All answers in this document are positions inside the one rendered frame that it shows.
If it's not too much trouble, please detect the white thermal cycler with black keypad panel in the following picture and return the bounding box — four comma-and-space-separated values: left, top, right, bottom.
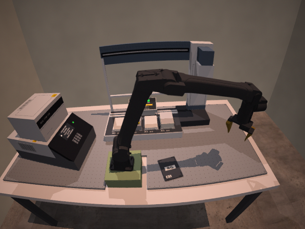
7, 93, 96, 170

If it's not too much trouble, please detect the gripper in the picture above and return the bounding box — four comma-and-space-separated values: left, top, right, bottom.
226, 111, 255, 141

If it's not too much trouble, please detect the white well plate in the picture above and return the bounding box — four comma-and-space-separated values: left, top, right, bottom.
113, 117, 124, 132
144, 115, 158, 130

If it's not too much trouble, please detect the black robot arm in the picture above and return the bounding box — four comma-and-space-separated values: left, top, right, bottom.
110, 69, 267, 171

